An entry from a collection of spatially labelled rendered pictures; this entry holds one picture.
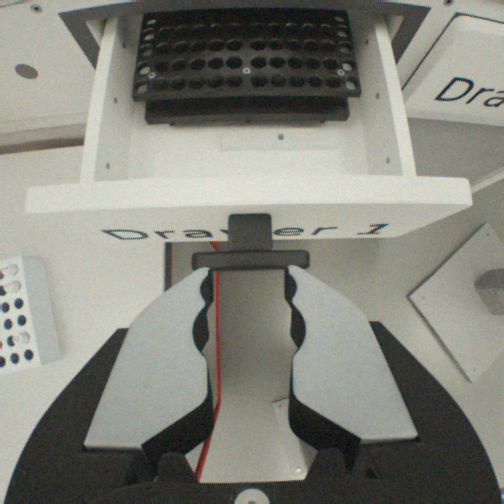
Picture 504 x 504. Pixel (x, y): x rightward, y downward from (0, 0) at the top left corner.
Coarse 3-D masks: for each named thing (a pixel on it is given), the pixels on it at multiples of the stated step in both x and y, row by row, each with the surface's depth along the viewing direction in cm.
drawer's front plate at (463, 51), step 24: (456, 24) 19; (480, 24) 19; (456, 48) 20; (480, 48) 20; (432, 72) 23; (456, 72) 23; (480, 72) 23; (408, 96) 27; (432, 96) 27; (456, 96) 26; (480, 96) 26
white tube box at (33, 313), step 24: (0, 264) 28; (24, 264) 29; (0, 288) 28; (24, 288) 28; (0, 312) 28; (24, 312) 28; (48, 312) 31; (0, 336) 27; (48, 336) 29; (0, 360) 27; (24, 360) 27; (48, 360) 28
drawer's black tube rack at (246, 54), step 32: (160, 32) 21; (192, 32) 21; (224, 32) 21; (256, 32) 24; (288, 32) 24; (320, 32) 25; (160, 64) 21; (192, 64) 21; (224, 64) 21; (256, 64) 24; (288, 64) 24; (320, 64) 21; (352, 64) 21; (256, 96) 23; (288, 96) 23; (320, 96) 23
